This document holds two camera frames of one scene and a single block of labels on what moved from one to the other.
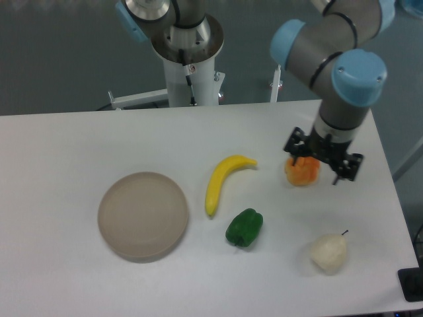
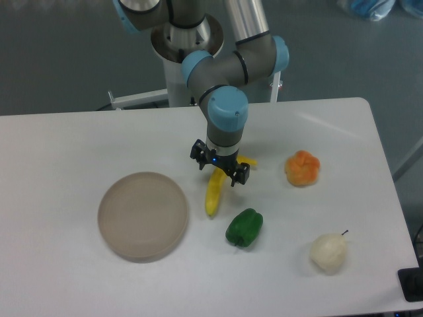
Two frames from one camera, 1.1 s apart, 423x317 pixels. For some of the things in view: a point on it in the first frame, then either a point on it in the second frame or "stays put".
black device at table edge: [411, 280] stays put
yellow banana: [223, 166] stays put
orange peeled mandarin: [305, 172] stays put
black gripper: [326, 149] -> [229, 162]
